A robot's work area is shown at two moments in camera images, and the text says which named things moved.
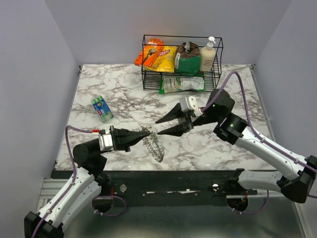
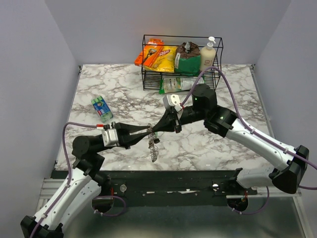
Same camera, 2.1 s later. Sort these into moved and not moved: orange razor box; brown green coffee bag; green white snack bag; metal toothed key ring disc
Moved: metal toothed key ring disc
Not moved: brown green coffee bag; orange razor box; green white snack bag
